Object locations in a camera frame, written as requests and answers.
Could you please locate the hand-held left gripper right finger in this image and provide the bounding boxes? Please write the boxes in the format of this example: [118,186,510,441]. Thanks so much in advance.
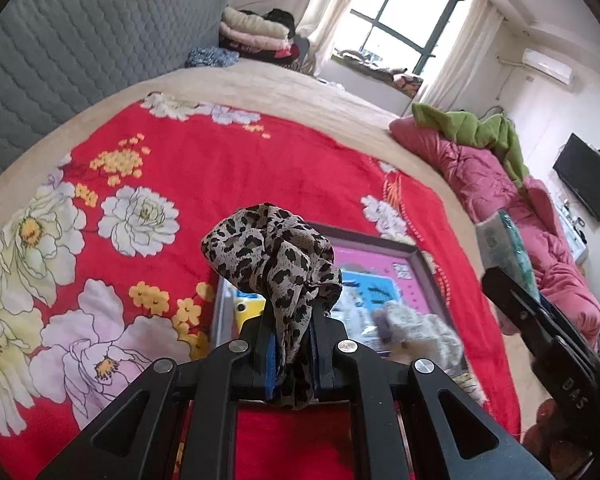
[307,310,556,480]

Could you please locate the stack of folded clothes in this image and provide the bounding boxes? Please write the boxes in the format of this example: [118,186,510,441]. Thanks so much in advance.
[219,7,301,68]

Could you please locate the black television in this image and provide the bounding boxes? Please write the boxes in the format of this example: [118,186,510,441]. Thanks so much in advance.
[552,133,600,222]

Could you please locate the white floral scrunchie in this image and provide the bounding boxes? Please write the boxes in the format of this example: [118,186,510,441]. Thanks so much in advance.
[375,301,466,361]

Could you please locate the leopard print scrunchie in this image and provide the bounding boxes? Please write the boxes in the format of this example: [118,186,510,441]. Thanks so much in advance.
[201,203,343,410]

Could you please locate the red floral blanket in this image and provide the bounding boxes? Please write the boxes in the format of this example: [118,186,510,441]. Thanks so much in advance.
[0,92,523,480]

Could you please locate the green tissue packet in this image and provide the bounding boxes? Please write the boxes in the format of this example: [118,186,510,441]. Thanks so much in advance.
[475,209,541,306]

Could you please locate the green blanket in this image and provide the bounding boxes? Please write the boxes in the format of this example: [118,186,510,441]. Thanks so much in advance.
[411,102,531,188]

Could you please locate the blue patterned cloth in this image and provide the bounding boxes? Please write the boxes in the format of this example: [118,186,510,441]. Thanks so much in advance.
[184,46,241,70]

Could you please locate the framed colourful picture tray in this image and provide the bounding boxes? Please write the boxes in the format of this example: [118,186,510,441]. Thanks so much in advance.
[212,221,486,401]

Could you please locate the white curtain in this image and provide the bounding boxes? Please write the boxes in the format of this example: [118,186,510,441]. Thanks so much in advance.
[420,0,503,116]
[295,0,376,73]

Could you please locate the grey quilted headboard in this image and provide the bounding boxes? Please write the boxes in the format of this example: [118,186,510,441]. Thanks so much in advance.
[0,0,231,196]

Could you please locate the person's right hand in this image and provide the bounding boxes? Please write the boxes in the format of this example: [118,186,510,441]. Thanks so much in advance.
[522,397,581,471]

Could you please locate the clothes on window sill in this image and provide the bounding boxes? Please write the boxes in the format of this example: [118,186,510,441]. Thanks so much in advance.
[332,49,423,96]

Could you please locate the white television cabinet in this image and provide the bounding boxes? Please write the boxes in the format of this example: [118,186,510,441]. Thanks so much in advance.
[555,190,591,266]

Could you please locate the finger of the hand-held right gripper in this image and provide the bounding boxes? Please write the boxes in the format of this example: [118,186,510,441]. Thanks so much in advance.
[536,293,600,367]
[481,266,558,357]

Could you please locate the white blue tissue packet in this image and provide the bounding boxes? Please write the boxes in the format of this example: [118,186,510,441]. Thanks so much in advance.
[330,285,381,346]

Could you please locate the yellow white toy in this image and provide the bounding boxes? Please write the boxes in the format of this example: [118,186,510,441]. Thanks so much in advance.
[232,300,266,333]

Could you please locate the window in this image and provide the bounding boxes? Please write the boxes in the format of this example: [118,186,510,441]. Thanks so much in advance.
[347,0,466,76]

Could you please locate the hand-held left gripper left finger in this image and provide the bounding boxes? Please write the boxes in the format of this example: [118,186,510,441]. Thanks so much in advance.
[37,305,281,480]

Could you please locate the pink quilt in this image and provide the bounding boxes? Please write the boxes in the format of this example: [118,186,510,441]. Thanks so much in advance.
[389,115,600,351]

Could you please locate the white air conditioner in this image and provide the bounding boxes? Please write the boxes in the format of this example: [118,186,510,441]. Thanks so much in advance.
[522,48,574,86]

